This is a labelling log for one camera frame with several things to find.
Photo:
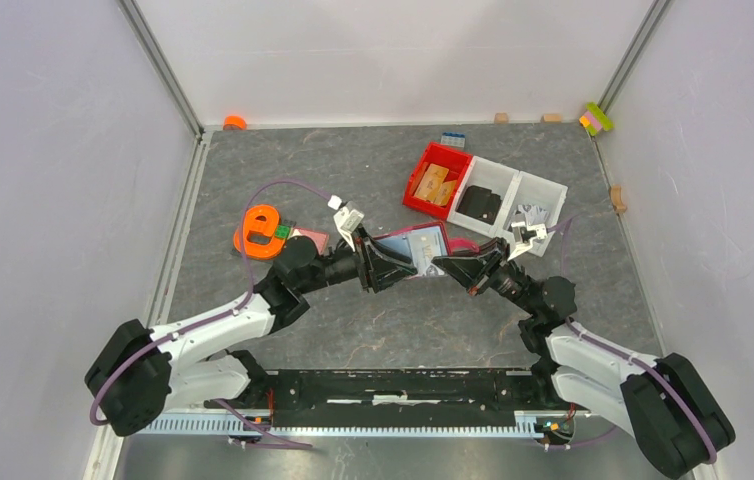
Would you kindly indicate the blue white small block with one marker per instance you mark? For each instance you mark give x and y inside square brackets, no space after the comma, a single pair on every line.
[453,140]

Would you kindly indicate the wooden piece right edge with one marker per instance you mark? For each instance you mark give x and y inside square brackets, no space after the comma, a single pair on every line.
[617,199]

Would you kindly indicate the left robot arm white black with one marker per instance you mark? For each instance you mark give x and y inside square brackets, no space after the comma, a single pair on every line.
[143,372]

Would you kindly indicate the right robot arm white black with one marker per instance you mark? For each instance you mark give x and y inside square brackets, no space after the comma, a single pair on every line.
[661,402]

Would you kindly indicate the white divided plastic bin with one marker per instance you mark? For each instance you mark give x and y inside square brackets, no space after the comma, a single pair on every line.
[515,187]

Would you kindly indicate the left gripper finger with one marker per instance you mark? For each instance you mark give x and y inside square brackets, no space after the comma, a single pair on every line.
[385,274]
[372,251]

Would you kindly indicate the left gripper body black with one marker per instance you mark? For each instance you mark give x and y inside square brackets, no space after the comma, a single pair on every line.
[359,261]

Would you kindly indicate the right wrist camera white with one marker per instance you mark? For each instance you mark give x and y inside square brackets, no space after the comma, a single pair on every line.
[524,237]

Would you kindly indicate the small orange cap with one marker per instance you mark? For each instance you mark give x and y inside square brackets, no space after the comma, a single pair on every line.
[234,122]

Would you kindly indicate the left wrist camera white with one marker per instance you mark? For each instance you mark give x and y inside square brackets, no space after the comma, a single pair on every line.
[347,218]

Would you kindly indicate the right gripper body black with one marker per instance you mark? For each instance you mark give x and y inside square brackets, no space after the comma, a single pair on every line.
[505,279]

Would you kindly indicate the silver VIP credit card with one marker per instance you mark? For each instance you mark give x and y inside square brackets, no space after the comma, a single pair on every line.
[425,244]

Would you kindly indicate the colourful toy brick stack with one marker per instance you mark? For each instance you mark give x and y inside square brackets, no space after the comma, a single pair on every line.
[594,120]

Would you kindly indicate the black cards in white bin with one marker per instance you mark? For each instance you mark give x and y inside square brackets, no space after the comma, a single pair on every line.
[480,203]

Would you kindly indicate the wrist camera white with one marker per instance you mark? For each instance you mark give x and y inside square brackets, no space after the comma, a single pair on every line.
[524,237]
[347,218]

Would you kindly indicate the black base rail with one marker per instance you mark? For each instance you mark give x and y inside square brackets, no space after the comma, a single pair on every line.
[505,388]

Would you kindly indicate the red plastic bin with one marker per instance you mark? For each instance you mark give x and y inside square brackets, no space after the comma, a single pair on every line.
[436,153]

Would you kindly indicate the red leather card holder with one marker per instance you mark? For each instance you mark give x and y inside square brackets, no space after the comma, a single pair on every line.
[397,241]

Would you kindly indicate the green toy brick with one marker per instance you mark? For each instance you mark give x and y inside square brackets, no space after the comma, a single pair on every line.
[282,232]

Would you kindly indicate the silver cards in white bin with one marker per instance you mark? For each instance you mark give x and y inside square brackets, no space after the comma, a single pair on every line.
[532,214]

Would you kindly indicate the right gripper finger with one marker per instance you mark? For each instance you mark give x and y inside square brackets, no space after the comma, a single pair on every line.
[496,249]
[466,271]

